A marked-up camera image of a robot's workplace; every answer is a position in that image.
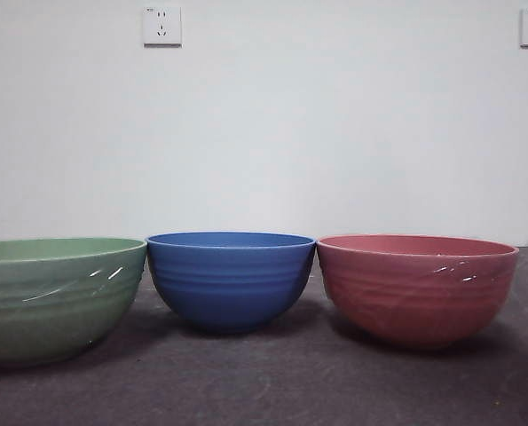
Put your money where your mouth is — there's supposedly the red ribbed bowl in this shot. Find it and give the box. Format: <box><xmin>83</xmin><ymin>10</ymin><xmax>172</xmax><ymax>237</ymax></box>
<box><xmin>316</xmin><ymin>233</ymin><xmax>521</xmax><ymax>351</ymax></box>

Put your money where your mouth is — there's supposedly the green ribbed bowl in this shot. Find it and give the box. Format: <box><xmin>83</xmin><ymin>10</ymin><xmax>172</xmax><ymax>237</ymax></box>
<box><xmin>0</xmin><ymin>237</ymin><xmax>149</xmax><ymax>368</ymax></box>

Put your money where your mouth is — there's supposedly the blue ribbed bowl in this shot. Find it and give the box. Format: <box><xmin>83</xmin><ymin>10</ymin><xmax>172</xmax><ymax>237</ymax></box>
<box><xmin>145</xmin><ymin>232</ymin><xmax>316</xmax><ymax>335</ymax></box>

